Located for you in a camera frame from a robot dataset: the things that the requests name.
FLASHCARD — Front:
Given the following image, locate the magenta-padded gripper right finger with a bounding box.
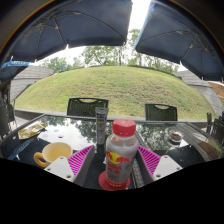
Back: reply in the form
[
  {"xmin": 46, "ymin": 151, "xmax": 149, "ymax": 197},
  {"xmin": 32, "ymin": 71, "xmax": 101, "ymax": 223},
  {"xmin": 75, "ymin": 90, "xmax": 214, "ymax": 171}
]
[{"xmin": 134, "ymin": 145, "xmax": 184, "ymax": 186}]

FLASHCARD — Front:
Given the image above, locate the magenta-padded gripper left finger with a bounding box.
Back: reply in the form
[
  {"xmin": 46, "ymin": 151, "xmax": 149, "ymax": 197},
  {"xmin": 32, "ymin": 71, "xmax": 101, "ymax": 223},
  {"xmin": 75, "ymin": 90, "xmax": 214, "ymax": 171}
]
[{"xmin": 44, "ymin": 144, "xmax": 96, "ymax": 188}]

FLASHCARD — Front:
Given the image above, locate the red-capped drink bottle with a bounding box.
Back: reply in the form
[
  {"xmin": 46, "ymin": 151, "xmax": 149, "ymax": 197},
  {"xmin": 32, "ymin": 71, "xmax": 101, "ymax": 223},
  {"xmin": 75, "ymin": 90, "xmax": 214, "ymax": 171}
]
[{"xmin": 105, "ymin": 118, "xmax": 139, "ymax": 188}]

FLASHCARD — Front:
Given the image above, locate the small round ashtray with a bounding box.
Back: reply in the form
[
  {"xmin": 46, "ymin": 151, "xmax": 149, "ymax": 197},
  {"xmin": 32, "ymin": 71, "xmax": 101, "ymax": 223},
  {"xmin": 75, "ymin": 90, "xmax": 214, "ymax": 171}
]
[{"xmin": 168, "ymin": 129, "xmax": 184, "ymax": 144}]

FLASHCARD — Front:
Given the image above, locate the yellow flat packet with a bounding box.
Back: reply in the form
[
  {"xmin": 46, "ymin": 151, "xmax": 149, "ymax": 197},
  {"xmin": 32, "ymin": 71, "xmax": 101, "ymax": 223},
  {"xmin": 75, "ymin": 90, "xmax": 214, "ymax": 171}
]
[{"xmin": 17, "ymin": 121, "xmax": 49, "ymax": 140}]

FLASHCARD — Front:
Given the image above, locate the black plastic lattice chair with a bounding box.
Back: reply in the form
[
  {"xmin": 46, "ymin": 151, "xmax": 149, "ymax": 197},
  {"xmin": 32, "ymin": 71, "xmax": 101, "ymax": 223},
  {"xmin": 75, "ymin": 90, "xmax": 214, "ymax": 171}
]
[
  {"xmin": 66, "ymin": 97, "xmax": 110, "ymax": 118},
  {"xmin": 144, "ymin": 103, "xmax": 179, "ymax": 122}
]

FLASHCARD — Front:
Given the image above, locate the grey colour chart card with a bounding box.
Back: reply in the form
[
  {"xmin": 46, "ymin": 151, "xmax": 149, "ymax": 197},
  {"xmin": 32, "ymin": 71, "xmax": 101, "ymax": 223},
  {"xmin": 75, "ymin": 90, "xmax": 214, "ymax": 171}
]
[{"xmin": 94, "ymin": 106, "xmax": 110, "ymax": 146}]

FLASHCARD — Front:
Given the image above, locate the black armchair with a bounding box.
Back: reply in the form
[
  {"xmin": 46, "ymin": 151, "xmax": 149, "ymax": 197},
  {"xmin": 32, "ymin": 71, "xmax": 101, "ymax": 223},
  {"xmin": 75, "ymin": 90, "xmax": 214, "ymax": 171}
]
[{"xmin": 210, "ymin": 116, "xmax": 224, "ymax": 146}]

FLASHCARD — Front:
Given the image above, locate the dark slim chair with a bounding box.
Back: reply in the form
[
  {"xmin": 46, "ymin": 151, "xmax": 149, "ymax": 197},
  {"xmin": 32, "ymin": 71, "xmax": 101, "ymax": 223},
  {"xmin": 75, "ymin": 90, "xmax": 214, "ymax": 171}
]
[{"xmin": 205, "ymin": 111, "xmax": 214, "ymax": 127}]

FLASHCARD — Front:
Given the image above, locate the dark wicker chair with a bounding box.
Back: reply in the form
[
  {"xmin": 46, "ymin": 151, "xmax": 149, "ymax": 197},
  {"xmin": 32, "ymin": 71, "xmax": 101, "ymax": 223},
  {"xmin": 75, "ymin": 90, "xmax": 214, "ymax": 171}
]
[{"xmin": 0, "ymin": 103, "xmax": 17, "ymax": 138}]

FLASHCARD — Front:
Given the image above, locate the grey hut with sloped roof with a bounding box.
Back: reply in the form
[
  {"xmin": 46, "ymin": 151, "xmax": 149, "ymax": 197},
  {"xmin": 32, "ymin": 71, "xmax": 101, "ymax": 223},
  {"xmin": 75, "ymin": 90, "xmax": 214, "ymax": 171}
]
[
  {"xmin": 9, "ymin": 64, "xmax": 55, "ymax": 103},
  {"xmin": 176, "ymin": 69, "xmax": 224, "ymax": 116}
]

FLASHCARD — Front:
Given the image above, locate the beige parasol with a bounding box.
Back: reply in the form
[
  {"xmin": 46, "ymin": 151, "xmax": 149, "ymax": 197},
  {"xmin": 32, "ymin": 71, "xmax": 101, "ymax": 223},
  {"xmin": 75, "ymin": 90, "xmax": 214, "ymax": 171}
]
[{"xmin": 208, "ymin": 80, "xmax": 224, "ymax": 101}]

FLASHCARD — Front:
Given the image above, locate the blue parasol with white trim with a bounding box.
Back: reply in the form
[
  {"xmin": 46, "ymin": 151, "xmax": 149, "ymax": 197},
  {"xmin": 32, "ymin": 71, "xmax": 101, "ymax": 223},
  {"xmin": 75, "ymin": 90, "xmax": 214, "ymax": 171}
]
[{"xmin": 0, "ymin": 59, "xmax": 30, "ymax": 84}]

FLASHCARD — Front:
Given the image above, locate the large dark blue parasol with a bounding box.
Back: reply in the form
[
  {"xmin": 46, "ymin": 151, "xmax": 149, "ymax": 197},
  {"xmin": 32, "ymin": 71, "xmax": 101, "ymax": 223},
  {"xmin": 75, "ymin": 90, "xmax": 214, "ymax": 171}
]
[
  {"xmin": 133, "ymin": 0, "xmax": 224, "ymax": 82},
  {"xmin": 0, "ymin": 0, "xmax": 134, "ymax": 64}
]

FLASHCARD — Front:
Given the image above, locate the cream mug with yellow handle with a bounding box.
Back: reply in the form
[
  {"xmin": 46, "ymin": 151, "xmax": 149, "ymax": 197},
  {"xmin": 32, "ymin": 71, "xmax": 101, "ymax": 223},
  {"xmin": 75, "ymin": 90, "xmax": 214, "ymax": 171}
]
[{"xmin": 33, "ymin": 141, "xmax": 74, "ymax": 168}]

